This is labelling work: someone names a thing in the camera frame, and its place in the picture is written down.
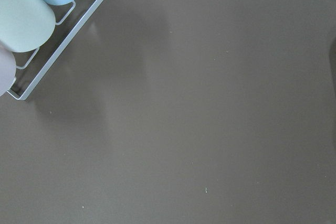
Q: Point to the pale green cup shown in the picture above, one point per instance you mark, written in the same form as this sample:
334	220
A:
25	24

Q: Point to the pale pink cup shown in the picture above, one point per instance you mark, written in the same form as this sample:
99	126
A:
8	70

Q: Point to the white wire cup rack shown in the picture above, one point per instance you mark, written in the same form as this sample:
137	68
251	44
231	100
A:
33	65

